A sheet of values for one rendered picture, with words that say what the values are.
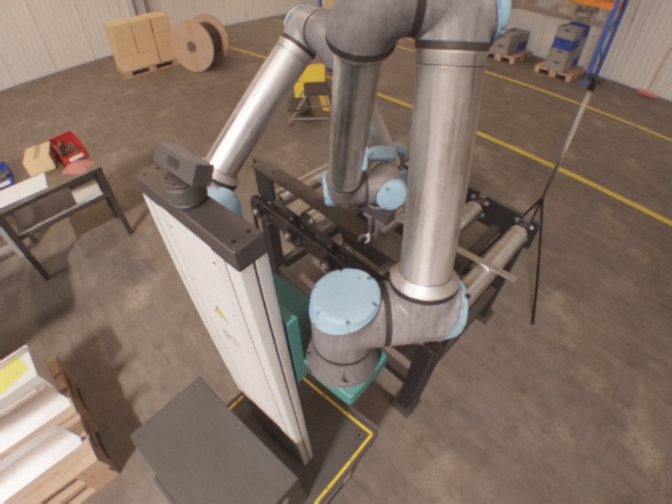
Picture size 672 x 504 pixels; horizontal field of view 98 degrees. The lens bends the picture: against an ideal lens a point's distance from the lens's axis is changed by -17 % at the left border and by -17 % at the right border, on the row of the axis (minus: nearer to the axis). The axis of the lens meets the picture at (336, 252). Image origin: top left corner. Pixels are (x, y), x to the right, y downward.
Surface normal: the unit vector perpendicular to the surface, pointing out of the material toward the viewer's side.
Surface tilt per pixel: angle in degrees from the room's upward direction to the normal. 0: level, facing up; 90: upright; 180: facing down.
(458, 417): 0
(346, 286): 5
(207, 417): 0
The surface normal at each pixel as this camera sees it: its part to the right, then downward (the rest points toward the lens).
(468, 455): 0.00, -0.70
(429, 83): -0.70, 0.40
